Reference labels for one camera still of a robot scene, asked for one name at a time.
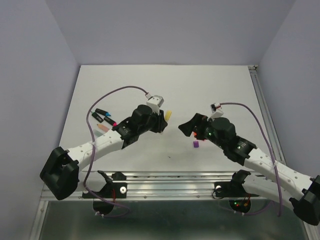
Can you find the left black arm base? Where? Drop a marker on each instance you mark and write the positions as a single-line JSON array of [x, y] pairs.
[[105, 193]]

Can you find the aluminium rail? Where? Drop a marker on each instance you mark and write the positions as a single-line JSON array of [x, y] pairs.
[[267, 118], [187, 185]]

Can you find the translucent highlighter orange ink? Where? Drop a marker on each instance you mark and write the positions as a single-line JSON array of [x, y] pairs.
[[103, 127]]

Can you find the yellow translucent highlighter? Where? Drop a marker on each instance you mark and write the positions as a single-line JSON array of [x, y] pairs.
[[167, 115]]

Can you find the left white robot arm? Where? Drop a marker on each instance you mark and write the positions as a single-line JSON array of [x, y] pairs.
[[61, 172]]

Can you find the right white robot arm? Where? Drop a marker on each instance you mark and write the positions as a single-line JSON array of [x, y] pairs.
[[304, 189]]

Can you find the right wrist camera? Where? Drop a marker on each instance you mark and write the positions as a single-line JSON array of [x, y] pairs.
[[216, 111]]

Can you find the translucent highlighter mint green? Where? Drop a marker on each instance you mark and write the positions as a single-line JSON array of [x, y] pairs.
[[97, 133]]

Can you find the purple highlighter cap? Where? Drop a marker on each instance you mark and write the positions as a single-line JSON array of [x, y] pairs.
[[195, 144]]

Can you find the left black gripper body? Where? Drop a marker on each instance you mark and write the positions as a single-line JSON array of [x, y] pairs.
[[151, 124]]

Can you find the black highlighter pink cap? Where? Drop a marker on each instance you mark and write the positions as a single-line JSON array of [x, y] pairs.
[[110, 121]]

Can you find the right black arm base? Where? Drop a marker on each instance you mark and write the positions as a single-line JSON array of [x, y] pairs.
[[239, 198]]

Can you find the aluminium right rail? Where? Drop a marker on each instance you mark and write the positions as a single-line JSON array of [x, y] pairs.
[[267, 118]]

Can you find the black highlighter green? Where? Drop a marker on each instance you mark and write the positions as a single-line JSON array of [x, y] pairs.
[[97, 117]]

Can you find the black highlighter blue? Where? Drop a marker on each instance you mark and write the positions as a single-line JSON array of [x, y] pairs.
[[102, 112]]

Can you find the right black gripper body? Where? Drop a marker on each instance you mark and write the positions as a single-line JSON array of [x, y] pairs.
[[208, 133]]

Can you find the aluminium front rail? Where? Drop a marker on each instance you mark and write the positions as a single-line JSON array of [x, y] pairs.
[[187, 185]]

